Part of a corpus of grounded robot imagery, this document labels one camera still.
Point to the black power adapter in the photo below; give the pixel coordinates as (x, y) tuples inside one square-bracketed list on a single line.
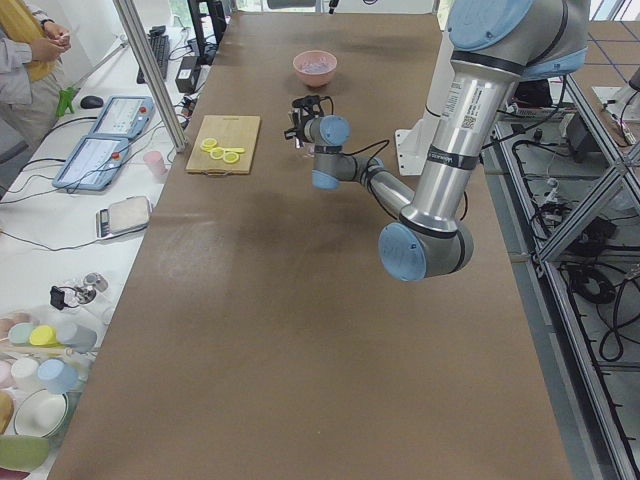
[(188, 73)]

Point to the white ceramic bowl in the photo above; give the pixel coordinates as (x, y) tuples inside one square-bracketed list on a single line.
[(42, 414)]

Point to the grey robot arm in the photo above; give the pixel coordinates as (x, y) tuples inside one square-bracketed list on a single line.
[(496, 45)]

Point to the yellow plastic cup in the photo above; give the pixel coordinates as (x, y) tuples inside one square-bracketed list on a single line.
[(44, 336)]

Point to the grey plastic cup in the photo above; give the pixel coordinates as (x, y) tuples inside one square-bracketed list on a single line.
[(78, 337)]

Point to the green plastic bowl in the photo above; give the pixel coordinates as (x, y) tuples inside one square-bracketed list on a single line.
[(23, 453)]

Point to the wooden cutting board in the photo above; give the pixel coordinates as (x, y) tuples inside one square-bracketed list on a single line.
[(229, 131)]

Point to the clear wine glass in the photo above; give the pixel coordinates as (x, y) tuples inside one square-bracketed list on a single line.
[(307, 149)]

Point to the black keyboard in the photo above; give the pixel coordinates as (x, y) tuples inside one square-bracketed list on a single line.
[(160, 48)]

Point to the blue teach pendant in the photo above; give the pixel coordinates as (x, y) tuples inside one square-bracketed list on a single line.
[(93, 164), (123, 117)]

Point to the pink plastic cup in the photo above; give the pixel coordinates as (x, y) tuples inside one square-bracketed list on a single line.
[(154, 160)]

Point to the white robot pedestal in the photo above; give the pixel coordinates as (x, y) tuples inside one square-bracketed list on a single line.
[(412, 145)]

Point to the lemon slice near handle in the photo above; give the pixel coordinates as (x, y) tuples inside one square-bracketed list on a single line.
[(231, 157)]

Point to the pile of clear ice cubes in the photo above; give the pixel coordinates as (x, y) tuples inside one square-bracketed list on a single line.
[(316, 66)]

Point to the blue plastic cup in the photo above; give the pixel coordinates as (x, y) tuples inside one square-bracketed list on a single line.
[(57, 376)]

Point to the grey kitchen scale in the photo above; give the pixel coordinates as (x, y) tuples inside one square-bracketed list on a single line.
[(123, 217)]

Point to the person in yellow vest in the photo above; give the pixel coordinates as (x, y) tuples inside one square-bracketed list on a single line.
[(32, 45)]

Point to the middle lemon slice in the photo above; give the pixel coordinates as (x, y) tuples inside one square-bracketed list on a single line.
[(217, 153)]

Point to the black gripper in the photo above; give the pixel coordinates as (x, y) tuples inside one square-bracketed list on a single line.
[(296, 129)]

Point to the lower blue teach pendant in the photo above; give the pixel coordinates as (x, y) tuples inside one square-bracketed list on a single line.
[(93, 164)]

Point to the far lemon slice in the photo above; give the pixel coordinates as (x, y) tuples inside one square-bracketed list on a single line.
[(208, 144)]

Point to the black computer mouse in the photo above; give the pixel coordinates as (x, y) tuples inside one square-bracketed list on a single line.
[(91, 102)]

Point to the pink plastic bowl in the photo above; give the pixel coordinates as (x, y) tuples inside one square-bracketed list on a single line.
[(314, 81)]

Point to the upper blue teach pendant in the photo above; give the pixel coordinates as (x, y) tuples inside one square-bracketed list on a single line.
[(123, 117)]

